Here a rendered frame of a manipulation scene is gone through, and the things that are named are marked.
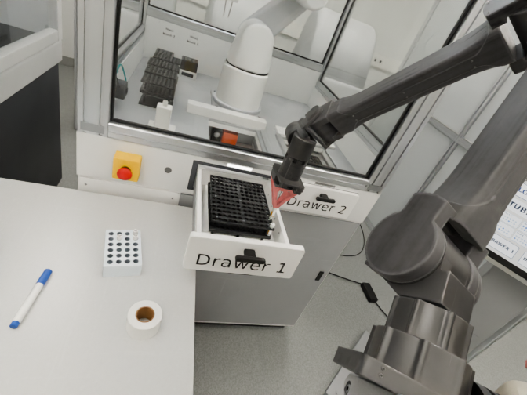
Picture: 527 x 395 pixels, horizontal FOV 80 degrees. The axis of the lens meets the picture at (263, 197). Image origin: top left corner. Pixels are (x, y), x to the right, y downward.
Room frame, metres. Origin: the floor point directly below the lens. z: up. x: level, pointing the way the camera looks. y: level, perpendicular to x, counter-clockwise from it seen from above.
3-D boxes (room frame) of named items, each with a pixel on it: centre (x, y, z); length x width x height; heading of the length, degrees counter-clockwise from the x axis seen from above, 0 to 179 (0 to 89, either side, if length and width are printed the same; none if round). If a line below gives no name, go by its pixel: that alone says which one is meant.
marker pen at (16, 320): (0.35, 0.37, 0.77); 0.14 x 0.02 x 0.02; 16
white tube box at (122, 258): (0.53, 0.28, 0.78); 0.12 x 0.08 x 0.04; 32
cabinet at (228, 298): (1.34, 0.24, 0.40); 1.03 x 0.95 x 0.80; 111
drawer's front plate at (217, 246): (0.58, -0.01, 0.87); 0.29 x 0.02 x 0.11; 111
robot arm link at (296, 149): (0.71, -0.04, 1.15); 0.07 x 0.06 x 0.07; 15
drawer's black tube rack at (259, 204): (0.77, 0.06, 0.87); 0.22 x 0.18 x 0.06; 21
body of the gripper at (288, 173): (0.70, -0.04, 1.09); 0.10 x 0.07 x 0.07; 19
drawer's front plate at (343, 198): (0.99, -0.19, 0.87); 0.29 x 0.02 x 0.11; 111
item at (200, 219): (0.77, 0.06, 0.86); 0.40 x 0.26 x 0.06; 21
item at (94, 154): (1.34, 0.24, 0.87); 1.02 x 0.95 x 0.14; 111
